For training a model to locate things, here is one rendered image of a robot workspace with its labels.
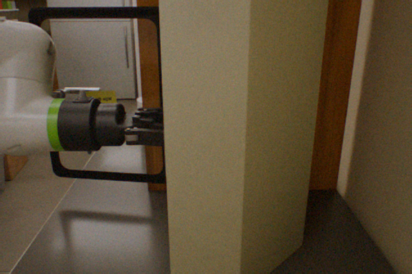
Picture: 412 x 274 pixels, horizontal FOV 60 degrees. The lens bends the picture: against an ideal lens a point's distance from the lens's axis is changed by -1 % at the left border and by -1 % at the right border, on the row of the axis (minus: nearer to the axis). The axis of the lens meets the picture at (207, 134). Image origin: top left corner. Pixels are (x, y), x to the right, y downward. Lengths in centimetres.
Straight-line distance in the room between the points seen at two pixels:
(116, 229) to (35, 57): 39
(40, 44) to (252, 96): 38
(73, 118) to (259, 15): 34
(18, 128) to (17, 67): 10
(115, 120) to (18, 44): 21
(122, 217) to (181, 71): 47
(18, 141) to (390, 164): 70
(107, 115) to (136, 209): 33
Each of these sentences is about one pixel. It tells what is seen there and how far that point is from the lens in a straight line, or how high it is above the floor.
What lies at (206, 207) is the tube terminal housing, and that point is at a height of 112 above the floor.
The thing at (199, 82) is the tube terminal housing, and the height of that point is 130.
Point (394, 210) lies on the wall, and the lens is 82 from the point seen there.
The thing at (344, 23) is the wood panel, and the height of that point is 135.
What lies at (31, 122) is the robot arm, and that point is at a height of 122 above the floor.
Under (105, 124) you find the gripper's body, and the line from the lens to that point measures 62.
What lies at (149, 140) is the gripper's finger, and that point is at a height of 119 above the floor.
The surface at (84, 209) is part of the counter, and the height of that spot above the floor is 94.
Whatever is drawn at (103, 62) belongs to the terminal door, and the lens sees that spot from 83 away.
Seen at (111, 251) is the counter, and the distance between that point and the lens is 77.
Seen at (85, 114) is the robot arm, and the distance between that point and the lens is 62.
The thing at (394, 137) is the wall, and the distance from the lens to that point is 80.
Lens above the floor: 140
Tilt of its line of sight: 20 degrees down
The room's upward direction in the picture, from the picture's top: straight up
